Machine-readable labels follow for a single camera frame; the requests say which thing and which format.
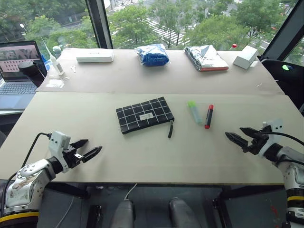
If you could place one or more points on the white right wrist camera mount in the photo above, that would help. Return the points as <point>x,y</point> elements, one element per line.
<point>273,129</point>

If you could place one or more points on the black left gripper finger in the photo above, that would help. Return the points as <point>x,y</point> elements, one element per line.
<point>79,143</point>
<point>92,153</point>

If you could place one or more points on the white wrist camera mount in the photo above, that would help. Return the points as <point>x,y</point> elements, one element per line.
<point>273,129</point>
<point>58,146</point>

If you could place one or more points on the dark window frame pillar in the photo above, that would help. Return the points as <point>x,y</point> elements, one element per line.
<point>283,29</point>
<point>99,23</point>

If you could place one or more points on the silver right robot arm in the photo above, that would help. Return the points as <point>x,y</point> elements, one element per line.
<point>288,171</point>

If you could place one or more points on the black grid pencil pouch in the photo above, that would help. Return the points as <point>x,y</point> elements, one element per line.
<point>145,115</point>

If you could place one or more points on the white handheld device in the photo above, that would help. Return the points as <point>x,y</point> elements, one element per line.
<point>55,63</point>

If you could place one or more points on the black cylinder device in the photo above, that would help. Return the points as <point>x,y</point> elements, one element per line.
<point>31,71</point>

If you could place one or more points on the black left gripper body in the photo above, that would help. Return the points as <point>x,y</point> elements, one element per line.
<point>72,158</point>

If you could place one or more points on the dark rounded robot foot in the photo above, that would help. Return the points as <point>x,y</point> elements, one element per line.
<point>122,213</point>
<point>181,212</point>

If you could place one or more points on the clear plastic wrapper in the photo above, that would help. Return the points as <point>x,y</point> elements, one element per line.
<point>55,83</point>

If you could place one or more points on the open laptop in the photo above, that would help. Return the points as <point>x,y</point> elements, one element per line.
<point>16,78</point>

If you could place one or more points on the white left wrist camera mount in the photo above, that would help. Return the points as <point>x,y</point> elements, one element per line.
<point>58,146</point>

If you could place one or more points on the small white box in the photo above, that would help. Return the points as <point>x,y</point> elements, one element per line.
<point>245,57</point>

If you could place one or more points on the silver foil package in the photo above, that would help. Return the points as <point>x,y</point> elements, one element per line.
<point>205,58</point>

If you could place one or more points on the small white scrap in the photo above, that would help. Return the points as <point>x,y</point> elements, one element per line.
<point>73,69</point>

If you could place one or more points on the red and black marker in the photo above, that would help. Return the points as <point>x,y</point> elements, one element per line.
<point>209,116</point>

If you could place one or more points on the flat white box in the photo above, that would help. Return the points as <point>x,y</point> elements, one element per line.
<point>95,56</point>

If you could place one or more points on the green highlighter pen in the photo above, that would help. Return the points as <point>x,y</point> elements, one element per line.
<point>195,112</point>

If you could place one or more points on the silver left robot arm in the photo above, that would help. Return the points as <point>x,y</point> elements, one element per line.
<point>28,177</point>

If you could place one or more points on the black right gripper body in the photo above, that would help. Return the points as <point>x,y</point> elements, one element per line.
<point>256,141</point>

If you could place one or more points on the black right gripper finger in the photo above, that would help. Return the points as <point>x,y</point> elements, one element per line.
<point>248,131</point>
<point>236,139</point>

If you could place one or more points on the blue plastic bag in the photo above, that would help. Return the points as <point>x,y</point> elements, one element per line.
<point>152,56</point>

